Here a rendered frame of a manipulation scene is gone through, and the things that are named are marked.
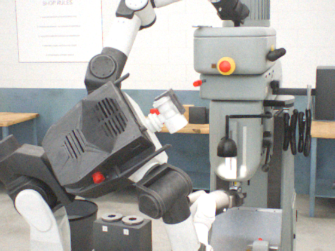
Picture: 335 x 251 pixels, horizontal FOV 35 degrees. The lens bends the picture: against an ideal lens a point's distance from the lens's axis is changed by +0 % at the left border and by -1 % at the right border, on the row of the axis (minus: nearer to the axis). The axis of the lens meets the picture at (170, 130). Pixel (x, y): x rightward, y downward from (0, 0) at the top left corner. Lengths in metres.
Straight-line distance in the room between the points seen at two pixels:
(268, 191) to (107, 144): 1.18
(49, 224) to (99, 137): 0.35
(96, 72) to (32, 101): 5.58
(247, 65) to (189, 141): 4.74
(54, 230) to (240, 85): 0.81
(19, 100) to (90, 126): 5.83
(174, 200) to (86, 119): 0.35
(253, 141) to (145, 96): 4.66
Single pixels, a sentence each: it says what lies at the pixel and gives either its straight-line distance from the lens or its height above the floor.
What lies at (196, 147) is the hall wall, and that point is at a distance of 6.54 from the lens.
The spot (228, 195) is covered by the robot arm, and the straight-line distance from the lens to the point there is 2.07.
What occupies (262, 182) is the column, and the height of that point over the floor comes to 1.19.
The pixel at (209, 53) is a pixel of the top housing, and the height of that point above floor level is 1.80.
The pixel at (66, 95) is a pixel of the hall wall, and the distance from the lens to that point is 7.02.
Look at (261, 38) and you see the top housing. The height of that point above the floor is 1.85.
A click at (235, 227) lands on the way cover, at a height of 0.98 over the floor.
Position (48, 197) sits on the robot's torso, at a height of 1.37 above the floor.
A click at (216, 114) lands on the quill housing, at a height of 1.57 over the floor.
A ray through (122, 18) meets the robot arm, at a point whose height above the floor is 1.92.
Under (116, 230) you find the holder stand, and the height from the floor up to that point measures 1.07.
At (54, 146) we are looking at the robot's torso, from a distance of 1.63.
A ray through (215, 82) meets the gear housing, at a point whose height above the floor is 1.70.
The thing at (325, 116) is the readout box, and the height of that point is 1.53.
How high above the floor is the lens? 1.87
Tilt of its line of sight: 10 degrees down
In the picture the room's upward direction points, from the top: 1 degrees counter-clockwise
